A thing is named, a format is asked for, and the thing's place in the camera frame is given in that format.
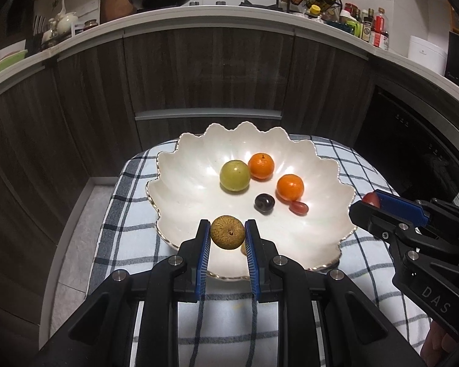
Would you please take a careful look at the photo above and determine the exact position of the white checked cloth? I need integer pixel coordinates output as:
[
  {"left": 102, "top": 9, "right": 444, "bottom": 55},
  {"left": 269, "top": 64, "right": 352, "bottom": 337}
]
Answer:
[{"left": 90, "top": 135, "right": 435, "bottom": 367}]

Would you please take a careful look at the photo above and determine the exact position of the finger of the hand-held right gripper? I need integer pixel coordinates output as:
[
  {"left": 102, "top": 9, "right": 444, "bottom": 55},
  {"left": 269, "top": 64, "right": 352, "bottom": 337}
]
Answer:
[
  {"left": 375, "top": 190, "right": 431, "bottom": 228},
  {"left": 349, "top": 201, "right": 414, "bottom": 242}
]

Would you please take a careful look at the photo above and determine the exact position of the green tray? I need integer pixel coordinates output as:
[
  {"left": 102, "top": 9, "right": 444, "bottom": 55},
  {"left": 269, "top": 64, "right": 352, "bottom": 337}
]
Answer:
[{"left": 0, "top": 50, "right": 27, "bottom": 81}]

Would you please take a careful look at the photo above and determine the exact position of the mandarin orange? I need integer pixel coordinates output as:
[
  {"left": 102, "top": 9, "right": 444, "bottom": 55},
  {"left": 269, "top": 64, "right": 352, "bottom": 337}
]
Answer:
[
  {"left": 248, "top": 153, "right": 275, "bottom": 180},
  {"left": 276, "top": 174, "right": 304, "bottom": 202}
]

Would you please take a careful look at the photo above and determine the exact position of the brown longan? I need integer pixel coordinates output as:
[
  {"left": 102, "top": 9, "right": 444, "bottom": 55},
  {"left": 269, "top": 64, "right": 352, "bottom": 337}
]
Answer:
[{"left": 210, "top": 215, "right": 246, "bottom": 250}]

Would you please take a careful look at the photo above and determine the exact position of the dark sauce bottle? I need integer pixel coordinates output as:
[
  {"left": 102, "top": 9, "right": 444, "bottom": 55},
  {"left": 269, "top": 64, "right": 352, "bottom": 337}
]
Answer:
[{"left": 361, "top": 9, "right": 375, "bottom": 42}]

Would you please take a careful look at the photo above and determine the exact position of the black stove grate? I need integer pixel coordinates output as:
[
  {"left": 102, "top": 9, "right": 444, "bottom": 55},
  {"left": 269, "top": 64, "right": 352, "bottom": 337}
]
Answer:
[{"left": 239, "top": 0, "right": 280, "bottom": 10}]

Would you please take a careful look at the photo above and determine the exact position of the grey drawer handle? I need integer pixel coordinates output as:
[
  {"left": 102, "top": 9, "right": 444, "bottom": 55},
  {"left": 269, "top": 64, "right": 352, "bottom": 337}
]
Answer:
[{"left": 135, "top": 109, "right": 283, "bottom": 120}]

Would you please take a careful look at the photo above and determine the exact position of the white canister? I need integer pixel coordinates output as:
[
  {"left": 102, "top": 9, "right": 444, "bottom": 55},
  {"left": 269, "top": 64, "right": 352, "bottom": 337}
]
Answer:
[{"left": 407, "top": 35, "right": 448, "bottom": 77}]

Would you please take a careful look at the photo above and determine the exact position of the black knife block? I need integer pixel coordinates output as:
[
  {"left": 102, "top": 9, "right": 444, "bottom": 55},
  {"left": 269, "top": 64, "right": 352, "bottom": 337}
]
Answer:
[{"left": 31, "top": 15, "right": 48, "bottom": 52}]

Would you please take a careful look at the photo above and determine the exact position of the yellow-green round fruit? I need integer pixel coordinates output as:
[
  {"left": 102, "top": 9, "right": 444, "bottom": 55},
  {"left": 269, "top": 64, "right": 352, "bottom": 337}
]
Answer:
[{"left": 219, "top": 160, "right": 250, "bottom": 193}]

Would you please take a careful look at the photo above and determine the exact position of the white teapot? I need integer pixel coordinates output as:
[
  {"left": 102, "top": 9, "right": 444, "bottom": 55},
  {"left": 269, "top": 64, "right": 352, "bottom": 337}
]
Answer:
[{"left": 48, "top": 11, "right": 79, "bottom": 37}]

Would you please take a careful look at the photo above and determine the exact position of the person's right hand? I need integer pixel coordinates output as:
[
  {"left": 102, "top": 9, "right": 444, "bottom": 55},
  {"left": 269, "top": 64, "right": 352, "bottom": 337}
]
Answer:
[{"left": 420, "top": 321, "right": 457, "bottom": 358}]

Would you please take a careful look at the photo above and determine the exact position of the white scalloped bowl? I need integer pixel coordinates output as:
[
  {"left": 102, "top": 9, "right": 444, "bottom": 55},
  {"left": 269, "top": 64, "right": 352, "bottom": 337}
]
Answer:
[{"left": 146, "top": 121, "right": 357, "bottom": 280}]

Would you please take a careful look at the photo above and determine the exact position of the dark wood cabinet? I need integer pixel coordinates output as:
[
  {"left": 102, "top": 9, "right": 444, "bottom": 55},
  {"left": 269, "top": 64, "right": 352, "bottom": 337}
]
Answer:
[{"left": 0, "top": 27, "right": 375, "bottom": 325}]

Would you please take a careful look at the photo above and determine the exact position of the dark purple grape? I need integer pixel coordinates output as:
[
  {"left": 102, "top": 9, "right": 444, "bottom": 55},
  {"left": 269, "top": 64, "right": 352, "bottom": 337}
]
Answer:
[{"left": 254, "top": 194, "right": 276, "bottom": 213}]

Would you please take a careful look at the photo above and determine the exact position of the red-label bottle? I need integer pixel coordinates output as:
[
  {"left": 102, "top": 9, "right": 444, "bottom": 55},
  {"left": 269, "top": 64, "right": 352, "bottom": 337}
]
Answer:
[{"left": 372, "top": 7, "right": 390, "bottom": 50}]

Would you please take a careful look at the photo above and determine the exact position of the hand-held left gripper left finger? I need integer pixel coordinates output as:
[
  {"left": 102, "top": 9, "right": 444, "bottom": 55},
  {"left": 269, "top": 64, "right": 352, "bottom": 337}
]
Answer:
[{"left": 23, "top": 219, "right": 212, "bottom": 367}]

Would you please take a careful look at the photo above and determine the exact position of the green container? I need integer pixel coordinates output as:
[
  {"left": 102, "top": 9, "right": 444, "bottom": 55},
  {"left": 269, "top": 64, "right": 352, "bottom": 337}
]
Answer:
[{"left": 342, "top": 19, "right": 362, "bottom": 37}]

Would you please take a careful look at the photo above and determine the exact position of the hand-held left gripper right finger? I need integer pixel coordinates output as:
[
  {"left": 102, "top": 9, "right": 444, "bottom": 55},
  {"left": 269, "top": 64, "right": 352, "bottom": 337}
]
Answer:
[{"left": 245, "top": 219, "right": 429, "bottom": 367}]

